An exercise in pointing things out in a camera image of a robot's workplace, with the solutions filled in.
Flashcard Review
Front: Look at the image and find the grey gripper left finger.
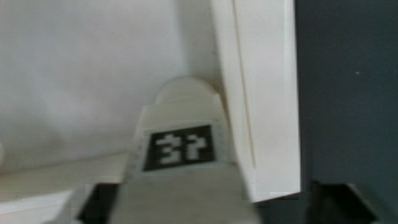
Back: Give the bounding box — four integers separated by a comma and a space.
71, 183, 119, 224

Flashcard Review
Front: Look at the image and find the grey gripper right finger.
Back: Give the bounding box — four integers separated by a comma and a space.
305, 181, 391, 224

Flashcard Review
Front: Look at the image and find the white table leg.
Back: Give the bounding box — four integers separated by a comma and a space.
110, 77, 261, 224

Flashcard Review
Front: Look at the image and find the white square table top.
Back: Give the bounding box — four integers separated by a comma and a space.
0, 0, 300, 224

